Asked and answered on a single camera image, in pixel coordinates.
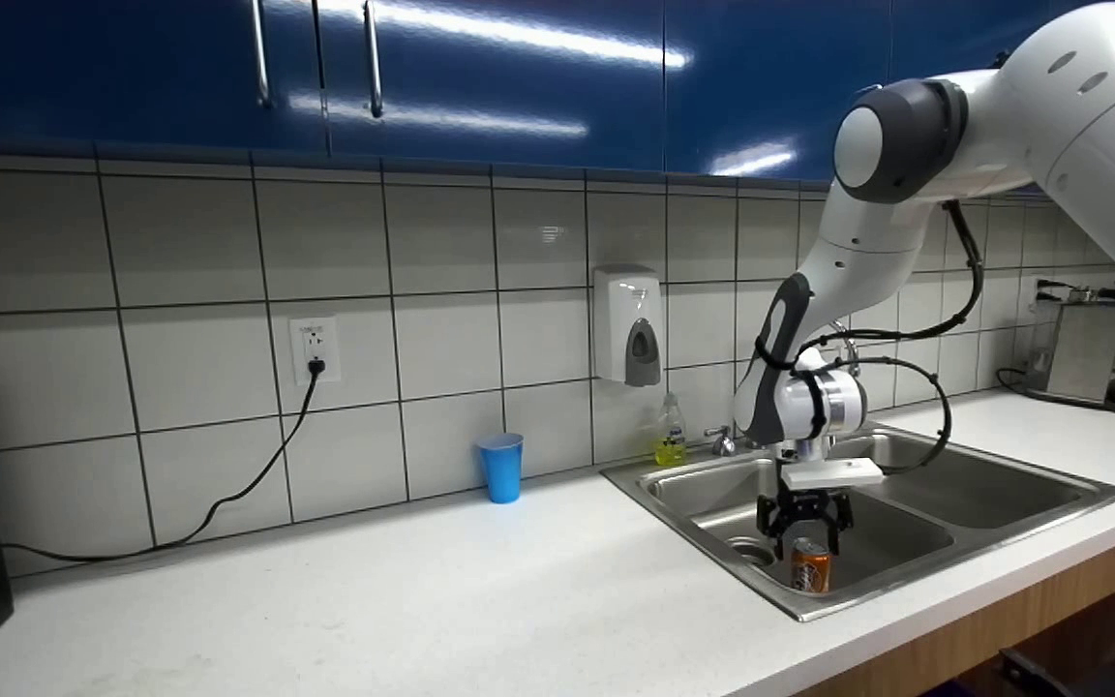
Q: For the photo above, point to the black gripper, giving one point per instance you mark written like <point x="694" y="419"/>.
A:
<point x="807" y="505"/>

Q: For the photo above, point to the orange soda can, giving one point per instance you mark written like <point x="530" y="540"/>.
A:
<point x="811" y="568"/>

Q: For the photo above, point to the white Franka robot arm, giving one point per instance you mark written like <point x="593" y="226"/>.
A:
<point x="1048" y="117"/>

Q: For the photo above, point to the stainless steel double sink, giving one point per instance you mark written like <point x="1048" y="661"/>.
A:
<point x="945" y="505"/>

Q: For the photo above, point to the yellow-green dish soap bottle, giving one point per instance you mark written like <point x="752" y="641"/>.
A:
<point x="670" y="450"/>

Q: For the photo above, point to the wooden base cabinet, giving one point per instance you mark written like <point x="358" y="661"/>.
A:
<point x="1034" y="607"/>

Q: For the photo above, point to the blue plastic cup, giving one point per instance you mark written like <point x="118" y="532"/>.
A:
<point x="501" y="466"/>

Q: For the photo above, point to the black chair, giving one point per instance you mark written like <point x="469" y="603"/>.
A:
<point x="1100" y="681"/>

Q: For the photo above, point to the silver metal countertop appliance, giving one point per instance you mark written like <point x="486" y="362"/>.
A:
<point x="1085" y="349"/>

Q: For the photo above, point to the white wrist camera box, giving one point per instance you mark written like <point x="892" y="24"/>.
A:
<point x="835" y="475"/>

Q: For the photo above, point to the white wall soap dispenser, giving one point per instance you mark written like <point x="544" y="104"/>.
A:
<point x="620" y="302"/>

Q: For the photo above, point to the white wall power outlet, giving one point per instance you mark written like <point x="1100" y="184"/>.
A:
<point x="314" y="346"/>

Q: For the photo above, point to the blue wall cabinet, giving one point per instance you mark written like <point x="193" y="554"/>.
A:
<point x="135" y="70"/>

